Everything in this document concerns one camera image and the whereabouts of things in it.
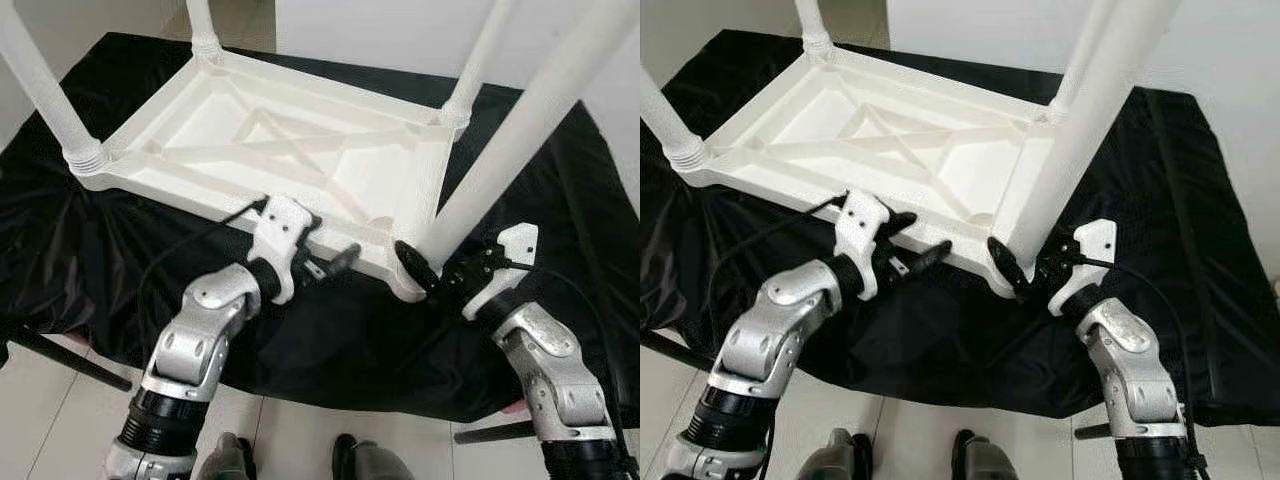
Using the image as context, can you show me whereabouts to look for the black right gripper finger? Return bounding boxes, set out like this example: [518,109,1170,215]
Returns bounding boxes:
[394,241,441,295]
[987,238,1031,293]

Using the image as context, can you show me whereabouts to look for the white plastic table leg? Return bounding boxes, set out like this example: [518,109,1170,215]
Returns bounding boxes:
[1005,0,1186,271]
[0,5,106,179]
[418,0,641,273]
[185,0,223,63]
[640,65,709,173]
[795,0,833,59]
[438,0,519,129]
[1045,0,1121,126]

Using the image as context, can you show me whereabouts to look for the black table cloth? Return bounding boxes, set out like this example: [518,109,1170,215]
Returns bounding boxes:
[640,28,1280,426]
[0,32,641,426]

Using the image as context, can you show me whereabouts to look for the grey right robot foot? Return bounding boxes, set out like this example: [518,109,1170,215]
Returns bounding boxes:
[953,430,1021,480]
[333,435,413,480]

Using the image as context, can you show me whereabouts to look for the grey robot foot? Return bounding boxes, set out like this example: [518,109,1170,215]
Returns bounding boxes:
[333,435,413,480]
[953,430,1021,480]
[805,428,876,480]
[200,432,259,480]

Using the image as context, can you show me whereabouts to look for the grey left robot foot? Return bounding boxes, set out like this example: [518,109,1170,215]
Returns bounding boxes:
[805,428,876,480]
[200,432,259,480]

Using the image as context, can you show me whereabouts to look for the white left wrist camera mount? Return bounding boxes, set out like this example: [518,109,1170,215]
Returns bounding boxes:
[835,190,896,301]
[248,196,319,304]

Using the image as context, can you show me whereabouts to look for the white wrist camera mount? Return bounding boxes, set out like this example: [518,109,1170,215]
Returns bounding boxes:
[463,223,541,321]
[248,196,319,304]
[835,190,896,301]
[1048,218,1118,316]

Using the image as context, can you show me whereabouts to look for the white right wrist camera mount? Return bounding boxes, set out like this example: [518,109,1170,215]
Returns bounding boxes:
[463,223,541,321]
[1048,218,1118,316]

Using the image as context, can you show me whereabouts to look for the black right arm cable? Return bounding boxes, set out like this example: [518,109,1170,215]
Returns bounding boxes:
[505,258,641,471]
[1085,255,1203,471]

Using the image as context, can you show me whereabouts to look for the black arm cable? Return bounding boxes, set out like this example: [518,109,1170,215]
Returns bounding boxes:
[135,195,271,331]
[505,258,641,471]
[1085,255,1203,471]
[705,190,851,331]

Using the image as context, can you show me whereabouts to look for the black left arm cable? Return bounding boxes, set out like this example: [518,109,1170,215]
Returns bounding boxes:
[135,195,271,331]
[705,190,851,331]

